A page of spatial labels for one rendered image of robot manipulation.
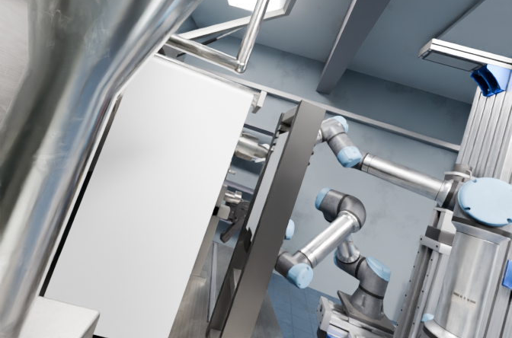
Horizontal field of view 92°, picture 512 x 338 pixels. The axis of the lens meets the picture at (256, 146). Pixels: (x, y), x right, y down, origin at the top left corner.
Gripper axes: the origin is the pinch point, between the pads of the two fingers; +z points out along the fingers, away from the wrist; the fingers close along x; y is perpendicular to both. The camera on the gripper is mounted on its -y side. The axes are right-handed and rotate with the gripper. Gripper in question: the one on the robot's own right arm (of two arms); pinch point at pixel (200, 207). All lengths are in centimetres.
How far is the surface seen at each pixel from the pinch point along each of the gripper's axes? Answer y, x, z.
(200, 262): -13.6, 11.3, -5.8
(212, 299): -18.9, 19.9, -12.0
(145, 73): 31, 41, 19
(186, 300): -18.9, 23.3, -4.9
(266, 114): 95, -263, -44
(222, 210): 3.9, 12.1, -6.9
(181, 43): 32, 62, 8
